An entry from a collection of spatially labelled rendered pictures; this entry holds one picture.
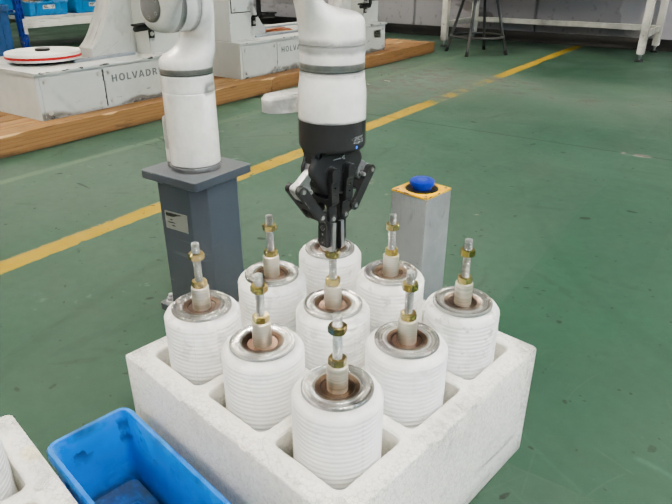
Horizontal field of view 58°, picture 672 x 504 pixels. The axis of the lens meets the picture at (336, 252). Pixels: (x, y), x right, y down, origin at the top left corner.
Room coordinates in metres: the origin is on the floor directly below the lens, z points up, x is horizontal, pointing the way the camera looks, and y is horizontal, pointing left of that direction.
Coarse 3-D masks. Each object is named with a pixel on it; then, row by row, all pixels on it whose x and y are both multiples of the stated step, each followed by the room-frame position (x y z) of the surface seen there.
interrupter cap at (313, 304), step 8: (312, 296) 0.68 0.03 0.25; (320, 296) 0.68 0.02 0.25; (344, 296) 0.68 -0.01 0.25; (352, 296) 0.68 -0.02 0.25; (304, 304) 0.66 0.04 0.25; (312, 304) 0.66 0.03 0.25; (320, 304) 0.66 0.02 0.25; (344, 304) 0.66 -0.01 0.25; (352, 304) 0.66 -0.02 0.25; (360, 304) 0.66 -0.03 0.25; (312, 312) 0.64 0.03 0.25; (320, 312) 0.64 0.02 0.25; (328, 312) 0.64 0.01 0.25; (344, 312) 0.64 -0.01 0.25; (352, 312) 0.64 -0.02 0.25
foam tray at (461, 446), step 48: (144, 384) 0.62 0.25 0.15; (192, 384) 0.59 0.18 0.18; (480, 384) 0.59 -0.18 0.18; (528, 384) 0.66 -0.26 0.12; (192, 432) 0.55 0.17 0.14; (240, 432) 0.51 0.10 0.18; (288, 432) 0.51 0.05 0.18; (384, 432) 0.52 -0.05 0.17; (432, 432) 0.51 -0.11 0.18; (480, 432) 0.57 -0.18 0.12; (240, 480) 0.49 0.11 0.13; (288, 480) 0.44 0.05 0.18; (384, 480) 0.44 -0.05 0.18; (432, 480) 0.50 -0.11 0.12; (480, 480) 0.59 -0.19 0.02
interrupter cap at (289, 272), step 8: (256, 264) 0.77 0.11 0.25; (280, 264) 0.77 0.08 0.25; (288, 264) 0.77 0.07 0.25; (248, 272) 0.75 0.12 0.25; (256, 272) 0.75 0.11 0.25; (280, 272) 0.75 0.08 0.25; (288, 272) 0.75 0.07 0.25; (296, 272) 0.74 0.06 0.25; (248, 280) 0.72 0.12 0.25; (264, 280) 0.72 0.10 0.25; (272, 280) 0.72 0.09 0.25; (280, 280) 0.72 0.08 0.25; (288, 280) 0.72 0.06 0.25
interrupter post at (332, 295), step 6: (324, 288) 0.66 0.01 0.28; (330, 288) 0.65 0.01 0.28; (336, 288) 0.65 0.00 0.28; (324, 294) 0.66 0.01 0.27; (330, 294) 0.65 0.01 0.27; (336, 294) 0.65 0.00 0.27; (324, 300) 0.66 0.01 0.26; (330, 300) 0.65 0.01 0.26; (336, 300) 0.65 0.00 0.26; (330, 306) 0.65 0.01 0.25; (336, 306) 0.65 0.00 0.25
